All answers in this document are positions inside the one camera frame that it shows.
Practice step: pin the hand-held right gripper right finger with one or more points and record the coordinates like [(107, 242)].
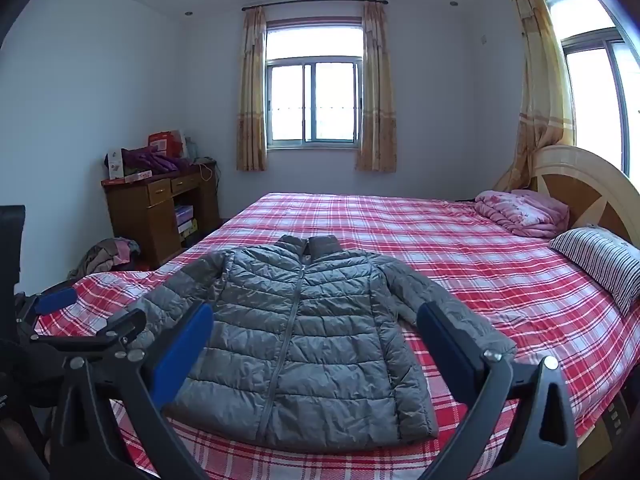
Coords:
[(445, 355)]

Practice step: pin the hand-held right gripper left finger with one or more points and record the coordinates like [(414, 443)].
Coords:
[(181, 355)]

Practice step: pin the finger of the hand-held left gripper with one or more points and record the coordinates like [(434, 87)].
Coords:
[(125, 327), (56, 300)]

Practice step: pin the grey puffer jacket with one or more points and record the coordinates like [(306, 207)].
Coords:
[(310, 335)]

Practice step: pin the pile of clothes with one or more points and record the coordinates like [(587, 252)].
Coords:
[(107, 257)]

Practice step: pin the bed with red plaid sheet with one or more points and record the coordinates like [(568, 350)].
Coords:
[(450, 260)]

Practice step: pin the brown wooden desk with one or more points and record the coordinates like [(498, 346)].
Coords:
[(145, 230)]

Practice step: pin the white flat box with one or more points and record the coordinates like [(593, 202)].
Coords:
[(187, 226)]

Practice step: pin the white upright box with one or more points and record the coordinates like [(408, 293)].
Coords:
[(116, 165)]

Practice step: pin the red flat box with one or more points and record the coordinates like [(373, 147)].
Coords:
[(127, 178)]

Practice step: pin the desk drawer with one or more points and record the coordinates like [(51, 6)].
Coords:
[(160, 191), (184, 183)]

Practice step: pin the pink folded quilt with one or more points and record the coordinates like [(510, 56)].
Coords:
[(525, 212)]

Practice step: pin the purple cloth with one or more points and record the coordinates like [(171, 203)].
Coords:
[(155, 162)]

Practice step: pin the striped pillow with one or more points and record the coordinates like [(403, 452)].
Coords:
[(600, 260)]

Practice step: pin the wooden headboard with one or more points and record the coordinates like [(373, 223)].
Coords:
[(580, 185)]

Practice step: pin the beige patterned curtain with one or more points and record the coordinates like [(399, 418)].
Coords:
[(251, 90), (377, 90)]

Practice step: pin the long beige curtain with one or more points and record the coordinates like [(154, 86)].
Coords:
[(540, 85)]

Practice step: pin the sliding window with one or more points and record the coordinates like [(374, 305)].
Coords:
[(314, 85)]

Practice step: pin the large side window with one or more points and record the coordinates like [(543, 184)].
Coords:
[(595, 85)]

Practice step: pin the black curtain rod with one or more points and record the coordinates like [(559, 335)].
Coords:
[(315, 4)]

